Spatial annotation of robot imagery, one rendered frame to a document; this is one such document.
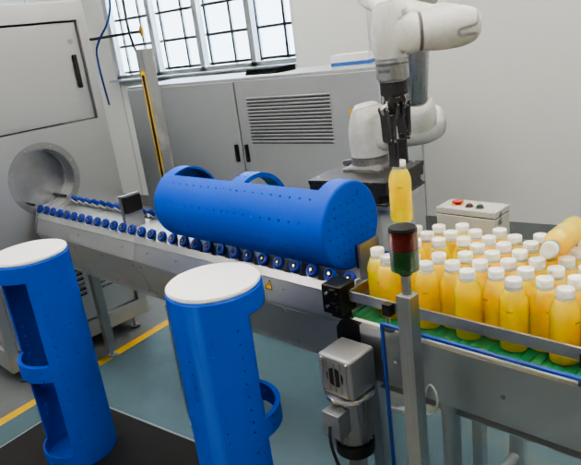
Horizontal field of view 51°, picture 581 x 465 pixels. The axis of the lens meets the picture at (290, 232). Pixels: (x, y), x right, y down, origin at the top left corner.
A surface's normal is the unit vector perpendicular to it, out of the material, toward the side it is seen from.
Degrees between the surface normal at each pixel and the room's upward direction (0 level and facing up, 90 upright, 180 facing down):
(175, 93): 90
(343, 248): 90
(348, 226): 90
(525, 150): 90
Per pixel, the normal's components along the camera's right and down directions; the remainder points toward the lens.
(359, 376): 0.72, 0.13
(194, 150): -0.58, 0.33
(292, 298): -0.68, -0.03
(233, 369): 0.29, 0.26
